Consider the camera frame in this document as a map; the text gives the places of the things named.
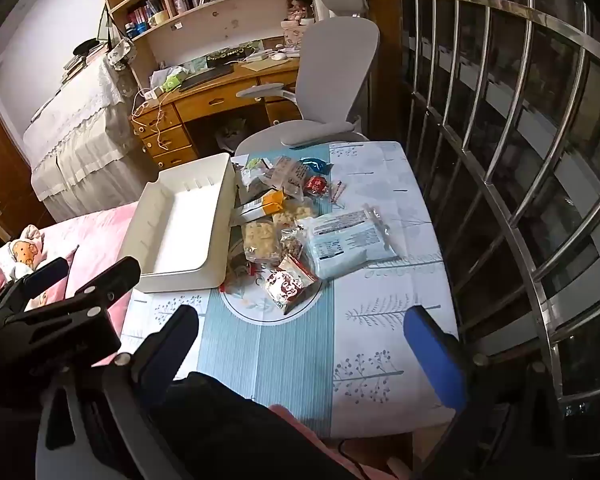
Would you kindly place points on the lace covered cabinet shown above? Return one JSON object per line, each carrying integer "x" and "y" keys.
{"x": 80, "y": 130}

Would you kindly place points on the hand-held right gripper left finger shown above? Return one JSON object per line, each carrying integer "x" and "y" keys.
{"x": 172, "y": 345}

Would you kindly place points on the person's pink clothing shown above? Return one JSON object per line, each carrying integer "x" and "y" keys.
{"x": 300, "y": 425}

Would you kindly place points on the white plastic storage bin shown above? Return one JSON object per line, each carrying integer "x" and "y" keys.
{"x": 180, "y": 230}

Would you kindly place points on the black keyboard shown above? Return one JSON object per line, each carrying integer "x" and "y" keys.
{"x": 205, "y": 76}

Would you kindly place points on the beige snack packet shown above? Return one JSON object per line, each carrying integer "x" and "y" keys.
{"x": 287, "y": 175}

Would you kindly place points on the wooden desk hutch shelf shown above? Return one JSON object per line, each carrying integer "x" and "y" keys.
{"x": 205, "y": 25}

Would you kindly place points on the clear cracker packet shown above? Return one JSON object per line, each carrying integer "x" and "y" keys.
{"x": 260, "y": 240}

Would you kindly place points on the blue snack packet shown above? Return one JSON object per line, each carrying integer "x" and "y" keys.
{"x": 315, "y": 164}

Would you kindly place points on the pink white tumbler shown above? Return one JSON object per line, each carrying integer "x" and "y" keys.
{"x": 180, "y": 0}

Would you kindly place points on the row of red blue books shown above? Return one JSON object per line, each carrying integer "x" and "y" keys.
{"x": 147, "y": 10}

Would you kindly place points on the pink stick packets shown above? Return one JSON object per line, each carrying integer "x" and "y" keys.
{"x": 337, "y": 192}

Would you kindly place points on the floral cloth bag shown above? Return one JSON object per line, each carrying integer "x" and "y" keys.
{"x": 120, "y": 52}

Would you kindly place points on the red white snack packet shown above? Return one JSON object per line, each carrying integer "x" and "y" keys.
{"x": 287, "y": 285}

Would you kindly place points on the brown wooden door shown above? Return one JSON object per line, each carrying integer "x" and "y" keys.
{"x": 0, "y": 175}

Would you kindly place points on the orange white snack box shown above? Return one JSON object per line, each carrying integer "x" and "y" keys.
{"x": 272, "y": 205}

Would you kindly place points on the light blue face mask packet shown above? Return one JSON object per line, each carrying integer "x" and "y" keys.
{"x": 345, "y": 245}

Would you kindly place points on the stack of books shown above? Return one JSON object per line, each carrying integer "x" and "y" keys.
{"x": 75, "y": 67}

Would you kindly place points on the grey office chair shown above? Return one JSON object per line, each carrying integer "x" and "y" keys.
{"x": 330, "y": 75}

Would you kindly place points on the black round dish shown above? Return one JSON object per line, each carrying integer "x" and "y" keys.
{"x": 85, "y": 47}

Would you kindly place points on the doll figure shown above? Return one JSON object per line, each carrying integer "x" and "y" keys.
{"x": 297, "y": 5}

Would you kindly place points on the wooden desk with drawers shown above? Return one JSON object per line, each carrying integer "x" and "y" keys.
{"x": 215, "y": 100}

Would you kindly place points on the white plastic bag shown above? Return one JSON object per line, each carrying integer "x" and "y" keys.
{"x": 162, "y": 76}

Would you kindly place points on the grey white bundle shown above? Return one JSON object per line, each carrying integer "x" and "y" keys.
{"x": 230, "y": 130}

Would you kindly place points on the black gold patterned box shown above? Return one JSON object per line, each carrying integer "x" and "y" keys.
{"x": 230, "y": 55}

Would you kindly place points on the white computer mouse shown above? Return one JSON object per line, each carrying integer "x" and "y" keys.
{"x": 279, "y": 56}

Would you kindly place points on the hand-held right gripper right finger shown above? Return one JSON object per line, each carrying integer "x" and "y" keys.
{"x": 435, "y": 360}

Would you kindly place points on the green white snack packet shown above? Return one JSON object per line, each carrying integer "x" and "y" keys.
{"x": 252, "y": 165}

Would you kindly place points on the pink patterned box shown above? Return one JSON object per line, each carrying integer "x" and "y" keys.
{"x": 295, "y": 35}

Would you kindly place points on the black cloth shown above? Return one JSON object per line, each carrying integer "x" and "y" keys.
{"x": 230, "y": 430}

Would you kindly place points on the cartoon bear pillow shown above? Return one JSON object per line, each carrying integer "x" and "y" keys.
{"x": 20, "y": 255}

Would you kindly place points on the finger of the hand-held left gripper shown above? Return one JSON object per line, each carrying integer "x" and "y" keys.
{"x": 42, "y": 280}
{"x": 105, "y": 285}

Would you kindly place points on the red round candy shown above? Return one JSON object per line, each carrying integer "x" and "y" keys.
{"x": 316, "y": 185}

